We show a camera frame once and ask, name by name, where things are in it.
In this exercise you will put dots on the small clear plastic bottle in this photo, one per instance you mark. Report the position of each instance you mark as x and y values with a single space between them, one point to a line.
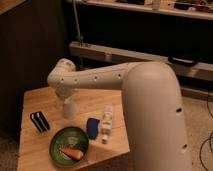
106 123

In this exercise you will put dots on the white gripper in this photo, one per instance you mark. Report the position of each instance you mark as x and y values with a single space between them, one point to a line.
64 93

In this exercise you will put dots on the orange carrot piece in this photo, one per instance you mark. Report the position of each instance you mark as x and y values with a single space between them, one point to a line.
73 153

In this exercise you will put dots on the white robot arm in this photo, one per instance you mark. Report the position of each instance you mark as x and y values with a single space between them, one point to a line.
152 107

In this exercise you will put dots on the grey metal case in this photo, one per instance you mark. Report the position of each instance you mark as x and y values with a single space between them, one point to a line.
200 70

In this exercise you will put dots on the cluttered upper shelf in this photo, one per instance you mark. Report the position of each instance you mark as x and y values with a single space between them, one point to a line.
152 6

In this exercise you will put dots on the dark wooden cabinet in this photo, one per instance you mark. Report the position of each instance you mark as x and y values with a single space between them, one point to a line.
32 38

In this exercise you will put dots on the metal pole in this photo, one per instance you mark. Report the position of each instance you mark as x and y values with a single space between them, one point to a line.
80 39

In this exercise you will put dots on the black case handle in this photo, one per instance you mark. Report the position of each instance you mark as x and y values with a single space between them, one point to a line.
182 62

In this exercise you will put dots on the blue sponge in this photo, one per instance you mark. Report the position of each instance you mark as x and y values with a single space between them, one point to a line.
92 128

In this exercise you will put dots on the green plate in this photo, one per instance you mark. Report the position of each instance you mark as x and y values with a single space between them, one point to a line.
73 137

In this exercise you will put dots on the black and white eraser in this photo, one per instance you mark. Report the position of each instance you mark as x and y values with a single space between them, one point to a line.
40 121

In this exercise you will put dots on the wooden table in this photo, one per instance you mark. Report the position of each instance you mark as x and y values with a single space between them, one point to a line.
34 146

